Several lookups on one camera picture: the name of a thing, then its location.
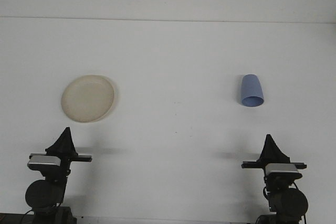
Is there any pale blue cup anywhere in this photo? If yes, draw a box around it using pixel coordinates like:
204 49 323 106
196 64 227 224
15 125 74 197
238 73 265 108

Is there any pale round plate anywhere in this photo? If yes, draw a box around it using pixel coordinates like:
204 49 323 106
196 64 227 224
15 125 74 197
60 74 119 124

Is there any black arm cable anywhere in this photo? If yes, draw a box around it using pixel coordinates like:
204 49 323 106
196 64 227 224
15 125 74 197
21 209 36 224

